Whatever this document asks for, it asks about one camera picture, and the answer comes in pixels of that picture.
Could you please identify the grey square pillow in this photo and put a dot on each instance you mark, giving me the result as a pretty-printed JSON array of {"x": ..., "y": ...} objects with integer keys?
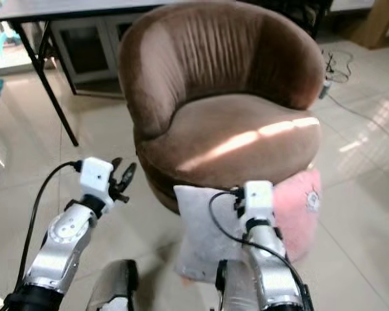
[{"x": 204, "y": 227}]

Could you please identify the pink fluffy pillow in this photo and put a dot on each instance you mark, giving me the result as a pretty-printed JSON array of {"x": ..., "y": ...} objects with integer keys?
[{"x": 297, "y": 217}]

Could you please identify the grey glass-door cabinet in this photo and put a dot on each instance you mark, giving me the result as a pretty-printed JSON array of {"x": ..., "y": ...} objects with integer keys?
[{"x": 84, "y": 55}]

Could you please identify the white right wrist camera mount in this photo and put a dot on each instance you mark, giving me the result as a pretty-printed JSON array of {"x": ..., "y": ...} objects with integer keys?
[{"x": 259, "y": 195}]

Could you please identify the silver right robot leg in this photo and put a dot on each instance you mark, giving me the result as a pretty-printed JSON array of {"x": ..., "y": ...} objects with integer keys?
[{"x": 233, "y": 288}]

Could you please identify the brown round velvet sofa chair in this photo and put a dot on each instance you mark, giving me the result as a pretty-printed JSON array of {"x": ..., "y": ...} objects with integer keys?
[{"x": 227, "y": 136}]

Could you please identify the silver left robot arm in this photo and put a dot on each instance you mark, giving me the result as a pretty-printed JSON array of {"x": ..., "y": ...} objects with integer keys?
[{"x": 65, "y": 240}]

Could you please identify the teal curved tube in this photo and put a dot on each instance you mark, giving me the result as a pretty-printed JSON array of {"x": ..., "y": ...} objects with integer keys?
[{"x": 2, "y": 40}]

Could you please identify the brown cardboard box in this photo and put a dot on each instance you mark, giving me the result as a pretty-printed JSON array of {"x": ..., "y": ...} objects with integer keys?
[{"x": 377, "y": 23}]

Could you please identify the silver left robot leg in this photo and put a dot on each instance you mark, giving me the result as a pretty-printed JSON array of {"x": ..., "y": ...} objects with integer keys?
[{"x": 115, "y": 285}]

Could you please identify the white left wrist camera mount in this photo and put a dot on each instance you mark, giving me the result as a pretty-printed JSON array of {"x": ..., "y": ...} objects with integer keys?
[{"x": 96, "y": 177}]

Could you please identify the black metal-legged table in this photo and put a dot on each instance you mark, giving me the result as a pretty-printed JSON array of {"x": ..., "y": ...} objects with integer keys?
[{"x": 52, "y": 8}]

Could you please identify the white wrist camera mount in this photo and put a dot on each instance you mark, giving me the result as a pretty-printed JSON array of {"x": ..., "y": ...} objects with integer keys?
[
  {"x": 96, "y": 177},
  {"x": 259, "y": 195}
]

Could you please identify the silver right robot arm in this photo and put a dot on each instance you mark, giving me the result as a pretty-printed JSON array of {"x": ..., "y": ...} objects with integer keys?
[{"x": 272, "y": 265}]

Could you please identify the silver robot leg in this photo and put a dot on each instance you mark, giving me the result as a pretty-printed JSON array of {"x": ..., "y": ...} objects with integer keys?
[
  {"x": 115, "y": 285},
  {"x": 233, "y": 288}
]

